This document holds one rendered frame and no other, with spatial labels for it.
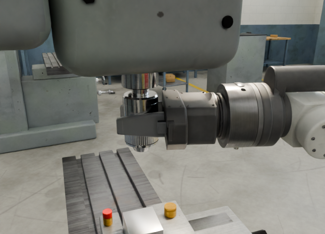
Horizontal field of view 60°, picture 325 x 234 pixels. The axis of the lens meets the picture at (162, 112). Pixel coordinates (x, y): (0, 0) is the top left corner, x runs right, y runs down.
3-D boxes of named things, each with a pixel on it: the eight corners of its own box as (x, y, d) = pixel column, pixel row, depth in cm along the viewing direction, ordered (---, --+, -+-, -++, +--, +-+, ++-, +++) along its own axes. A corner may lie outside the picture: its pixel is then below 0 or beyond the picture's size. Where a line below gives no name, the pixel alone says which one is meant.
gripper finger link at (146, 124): (116, 112, 35) (165, 111, 36) (117, 136, 36) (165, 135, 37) (114, 117, 34) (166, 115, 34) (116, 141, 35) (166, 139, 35)
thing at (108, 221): (111, 219, 49) (110, 207, 49) (113, 225, 48) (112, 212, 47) (102, 221, 49) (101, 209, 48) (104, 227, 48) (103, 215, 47)
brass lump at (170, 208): (173, 209, 52) (173, 201, 51) (178, 216, 50) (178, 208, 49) (162, 212, 51) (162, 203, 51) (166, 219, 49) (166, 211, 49)
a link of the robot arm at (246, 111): (161, 75, 43) (238, 73, 43) (162, 133, 46) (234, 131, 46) (167, 97, 31) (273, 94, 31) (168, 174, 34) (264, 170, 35)
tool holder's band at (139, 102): (116, 99, 38) (116, 92, 38) (146, 94, 41) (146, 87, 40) (133, 108, 34) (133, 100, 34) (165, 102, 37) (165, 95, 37)
